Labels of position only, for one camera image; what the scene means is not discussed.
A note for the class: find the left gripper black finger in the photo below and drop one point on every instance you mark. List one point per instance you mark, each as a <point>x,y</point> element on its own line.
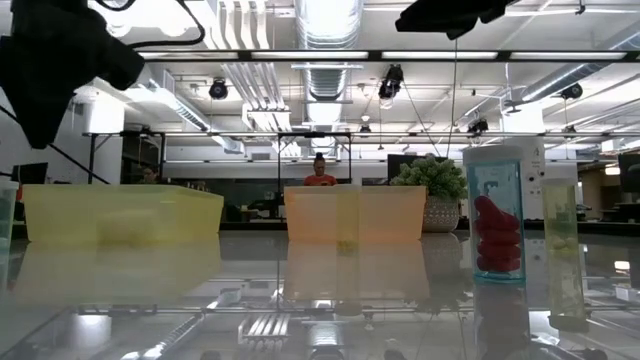
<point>40,125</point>

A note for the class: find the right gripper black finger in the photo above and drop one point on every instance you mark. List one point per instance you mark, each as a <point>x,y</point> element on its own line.
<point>450,17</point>

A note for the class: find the clear medicine bottle white cap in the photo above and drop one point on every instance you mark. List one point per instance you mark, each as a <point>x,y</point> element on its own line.
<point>7,215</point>

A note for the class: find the blue bottle with red pills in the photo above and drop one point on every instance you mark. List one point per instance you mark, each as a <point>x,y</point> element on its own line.
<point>495,225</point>

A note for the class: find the small white object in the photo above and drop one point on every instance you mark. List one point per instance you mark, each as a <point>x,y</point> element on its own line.
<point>562,220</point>

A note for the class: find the translucent yellow plastic bin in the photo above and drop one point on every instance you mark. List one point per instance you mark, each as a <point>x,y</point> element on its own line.
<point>60,215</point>

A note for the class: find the translucent orange plastic bin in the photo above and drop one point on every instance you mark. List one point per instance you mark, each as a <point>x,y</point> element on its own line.
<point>390,215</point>

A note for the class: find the black computer monitor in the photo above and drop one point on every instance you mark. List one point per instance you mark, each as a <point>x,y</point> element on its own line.
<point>630,172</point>
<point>30,172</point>
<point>400,165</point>

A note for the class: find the thin black diagonal rod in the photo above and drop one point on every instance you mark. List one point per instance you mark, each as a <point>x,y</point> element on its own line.
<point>80,164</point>

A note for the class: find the black crossbar with light strips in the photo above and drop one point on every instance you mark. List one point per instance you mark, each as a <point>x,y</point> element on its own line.
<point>375,55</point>

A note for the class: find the black ceiling spotlight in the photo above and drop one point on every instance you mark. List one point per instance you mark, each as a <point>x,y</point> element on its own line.
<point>390,85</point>
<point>571,91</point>
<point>218,90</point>
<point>477,126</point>

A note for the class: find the person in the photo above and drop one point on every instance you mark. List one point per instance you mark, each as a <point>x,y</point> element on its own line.
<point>149,175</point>
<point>320,179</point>

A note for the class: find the green plant in patterned pot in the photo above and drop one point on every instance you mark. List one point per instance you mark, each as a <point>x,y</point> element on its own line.
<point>430,177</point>

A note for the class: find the black background rig frame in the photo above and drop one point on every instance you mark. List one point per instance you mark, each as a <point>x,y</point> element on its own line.
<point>315,134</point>
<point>91,155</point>

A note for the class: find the silver ceiling air duct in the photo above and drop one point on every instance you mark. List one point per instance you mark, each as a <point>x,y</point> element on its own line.
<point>327,80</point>

